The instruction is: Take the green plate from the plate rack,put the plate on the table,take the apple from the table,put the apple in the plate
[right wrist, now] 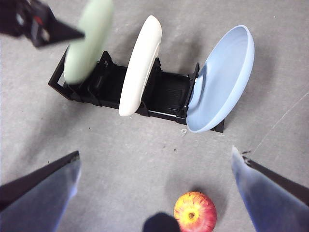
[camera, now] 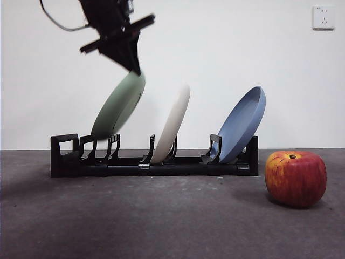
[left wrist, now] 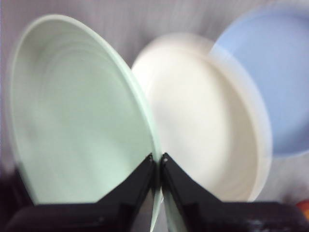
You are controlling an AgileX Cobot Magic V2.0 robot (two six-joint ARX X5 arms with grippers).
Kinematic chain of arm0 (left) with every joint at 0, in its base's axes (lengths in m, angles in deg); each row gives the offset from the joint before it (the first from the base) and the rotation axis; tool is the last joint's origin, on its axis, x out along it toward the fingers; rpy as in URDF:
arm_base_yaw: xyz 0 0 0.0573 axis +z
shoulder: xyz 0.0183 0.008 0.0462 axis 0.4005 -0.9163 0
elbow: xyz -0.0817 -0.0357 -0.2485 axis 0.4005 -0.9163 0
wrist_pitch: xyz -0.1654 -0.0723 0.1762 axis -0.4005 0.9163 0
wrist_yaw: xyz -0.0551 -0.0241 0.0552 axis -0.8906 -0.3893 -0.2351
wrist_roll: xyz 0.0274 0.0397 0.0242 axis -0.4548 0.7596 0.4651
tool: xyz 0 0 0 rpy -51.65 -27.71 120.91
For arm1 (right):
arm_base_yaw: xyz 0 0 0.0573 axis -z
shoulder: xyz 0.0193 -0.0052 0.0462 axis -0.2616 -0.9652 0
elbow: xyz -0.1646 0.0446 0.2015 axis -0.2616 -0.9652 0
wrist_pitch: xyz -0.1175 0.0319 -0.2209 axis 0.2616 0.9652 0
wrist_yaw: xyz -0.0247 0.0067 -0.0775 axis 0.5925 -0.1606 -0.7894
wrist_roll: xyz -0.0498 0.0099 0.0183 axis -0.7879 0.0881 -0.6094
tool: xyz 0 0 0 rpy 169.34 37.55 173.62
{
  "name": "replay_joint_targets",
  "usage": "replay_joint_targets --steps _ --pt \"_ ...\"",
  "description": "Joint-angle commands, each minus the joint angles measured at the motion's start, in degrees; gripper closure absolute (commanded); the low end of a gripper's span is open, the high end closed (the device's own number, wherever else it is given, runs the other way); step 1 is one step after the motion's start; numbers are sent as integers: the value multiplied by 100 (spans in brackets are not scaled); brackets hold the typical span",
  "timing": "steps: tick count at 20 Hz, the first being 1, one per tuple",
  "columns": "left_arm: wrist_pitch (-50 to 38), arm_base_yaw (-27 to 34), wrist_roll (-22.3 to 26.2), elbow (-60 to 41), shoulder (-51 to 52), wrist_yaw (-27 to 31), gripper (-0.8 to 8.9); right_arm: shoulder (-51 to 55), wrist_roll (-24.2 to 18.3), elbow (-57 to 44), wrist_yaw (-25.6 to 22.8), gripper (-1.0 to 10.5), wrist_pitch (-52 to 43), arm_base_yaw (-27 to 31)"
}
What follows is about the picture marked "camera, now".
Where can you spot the cream white plate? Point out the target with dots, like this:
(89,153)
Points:
(172,126)

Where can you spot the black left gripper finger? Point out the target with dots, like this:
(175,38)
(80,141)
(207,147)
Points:
(118,55)
(137,51)

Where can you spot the red yellow apple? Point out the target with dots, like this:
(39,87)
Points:
(295,179)

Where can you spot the blue plate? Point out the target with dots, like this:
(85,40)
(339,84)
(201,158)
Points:
(242,126)

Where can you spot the black plate rack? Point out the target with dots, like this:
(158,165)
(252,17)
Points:
(188,168)

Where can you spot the green plate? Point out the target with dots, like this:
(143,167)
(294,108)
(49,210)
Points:
(116,108)

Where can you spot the white wall socket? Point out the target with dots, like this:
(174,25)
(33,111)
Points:
(323,17)

